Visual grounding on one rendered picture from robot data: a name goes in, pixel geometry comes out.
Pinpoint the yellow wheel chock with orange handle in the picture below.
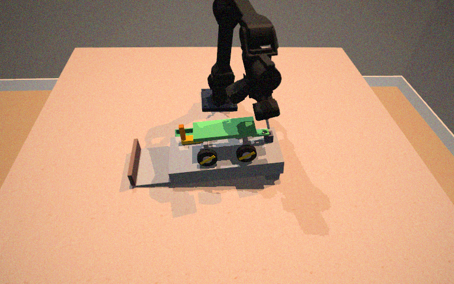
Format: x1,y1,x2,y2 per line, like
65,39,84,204
179,124,203,145

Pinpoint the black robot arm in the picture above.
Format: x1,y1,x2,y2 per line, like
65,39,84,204
207,0,282,105

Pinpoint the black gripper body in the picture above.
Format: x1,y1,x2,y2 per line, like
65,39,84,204
246,74,280,121

